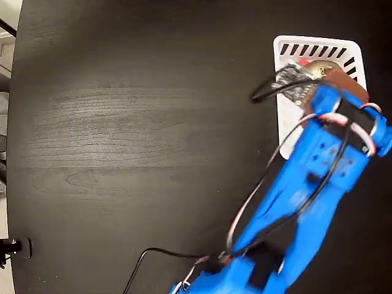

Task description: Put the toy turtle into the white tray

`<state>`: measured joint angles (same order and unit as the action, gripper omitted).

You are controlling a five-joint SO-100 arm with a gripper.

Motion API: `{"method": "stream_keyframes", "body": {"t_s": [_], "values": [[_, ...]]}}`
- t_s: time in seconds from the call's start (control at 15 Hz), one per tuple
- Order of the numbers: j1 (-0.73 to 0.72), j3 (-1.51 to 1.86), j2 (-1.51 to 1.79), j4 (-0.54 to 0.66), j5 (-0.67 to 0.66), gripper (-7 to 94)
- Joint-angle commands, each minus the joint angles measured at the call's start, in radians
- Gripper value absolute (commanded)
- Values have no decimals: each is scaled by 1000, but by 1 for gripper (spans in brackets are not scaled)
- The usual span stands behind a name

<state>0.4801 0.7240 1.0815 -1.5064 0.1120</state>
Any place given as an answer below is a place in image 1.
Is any red turtle toy gold shell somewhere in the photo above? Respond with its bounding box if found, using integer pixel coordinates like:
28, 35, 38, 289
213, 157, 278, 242
297, 59, 344, 81

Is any white tray with black stripes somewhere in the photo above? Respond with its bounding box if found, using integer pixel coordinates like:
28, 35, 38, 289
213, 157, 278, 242
272, 35, 370, 160

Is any black metal rod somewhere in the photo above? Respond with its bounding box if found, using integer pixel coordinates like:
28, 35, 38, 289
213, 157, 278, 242
0, 18, 18, 38

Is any black table clamp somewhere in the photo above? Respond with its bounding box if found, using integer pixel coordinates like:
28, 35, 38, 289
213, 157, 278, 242
0, 236, 32, 268

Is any white and red servo wire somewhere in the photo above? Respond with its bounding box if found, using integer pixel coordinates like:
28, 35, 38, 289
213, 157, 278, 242
225, 102, 383, 257

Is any bare camera circuit board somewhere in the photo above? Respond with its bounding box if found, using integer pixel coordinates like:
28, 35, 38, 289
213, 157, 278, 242
275, 62, 320, 107

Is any black camera cable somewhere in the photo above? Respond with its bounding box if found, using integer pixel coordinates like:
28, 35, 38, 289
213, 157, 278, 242
122, 73, 352, 294

